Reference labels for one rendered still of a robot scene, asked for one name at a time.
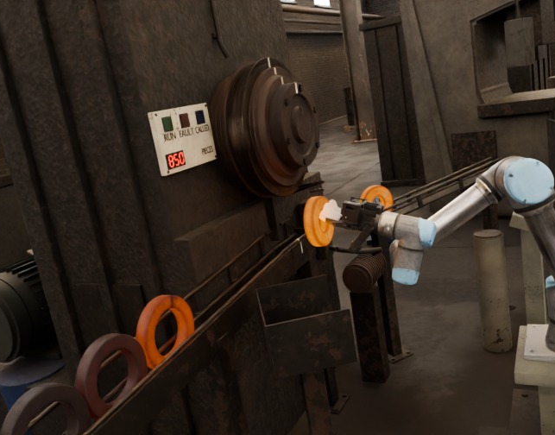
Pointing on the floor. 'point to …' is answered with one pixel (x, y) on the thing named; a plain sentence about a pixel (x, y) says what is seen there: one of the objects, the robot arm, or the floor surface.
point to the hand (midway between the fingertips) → (318, 215)
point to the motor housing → (368, 315)
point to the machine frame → (138, 181)
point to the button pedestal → (532, 274)
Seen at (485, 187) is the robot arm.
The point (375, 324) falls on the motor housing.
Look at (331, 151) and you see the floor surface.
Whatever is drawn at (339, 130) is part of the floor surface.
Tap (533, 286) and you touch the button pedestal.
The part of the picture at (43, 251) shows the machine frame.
